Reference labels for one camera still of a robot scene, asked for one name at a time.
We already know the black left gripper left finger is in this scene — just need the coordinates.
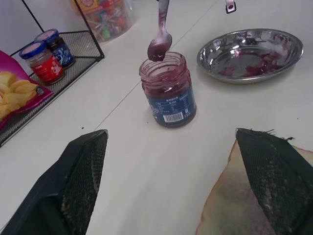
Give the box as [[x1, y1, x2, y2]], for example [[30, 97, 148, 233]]
[[0, 129, 109, 235]]

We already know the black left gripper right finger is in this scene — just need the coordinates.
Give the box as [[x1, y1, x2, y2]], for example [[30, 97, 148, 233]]
[[235, 127, 313, 235]]

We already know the bread slice with purple stain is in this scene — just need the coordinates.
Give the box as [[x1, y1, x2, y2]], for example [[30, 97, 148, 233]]
[[195, 139, 313, 235]]

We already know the metal spoon with jam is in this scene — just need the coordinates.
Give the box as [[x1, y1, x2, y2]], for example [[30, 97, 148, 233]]
[[147, 0, 173, 63]]

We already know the open blueberry jam jar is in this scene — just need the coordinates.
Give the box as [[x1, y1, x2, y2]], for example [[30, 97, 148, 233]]
[[138, 51, 198, 129]]

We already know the pink potato chips bag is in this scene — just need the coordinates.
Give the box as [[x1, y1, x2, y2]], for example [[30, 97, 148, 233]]
[[0, 50, 54, 131]]

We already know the red label jar blue lid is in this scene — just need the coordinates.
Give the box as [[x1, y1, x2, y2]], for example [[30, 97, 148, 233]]
[[19, 41, 66, 86]]

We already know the round stainless steel bowl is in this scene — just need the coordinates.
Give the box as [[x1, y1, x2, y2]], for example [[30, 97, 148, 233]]
[[196, 28, 305, 85]]

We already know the clear plastic tub of candies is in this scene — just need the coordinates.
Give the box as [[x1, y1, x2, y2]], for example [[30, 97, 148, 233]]
[[70, 0, 136, 45]]

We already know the black wire mesh rack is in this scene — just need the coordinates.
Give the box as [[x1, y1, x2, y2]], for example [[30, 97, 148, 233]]
[[0, 0, 105, 148]]

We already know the pink utensil handle with hole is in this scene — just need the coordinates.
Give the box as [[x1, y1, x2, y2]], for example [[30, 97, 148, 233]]
[[224, 0, 237, 15]]

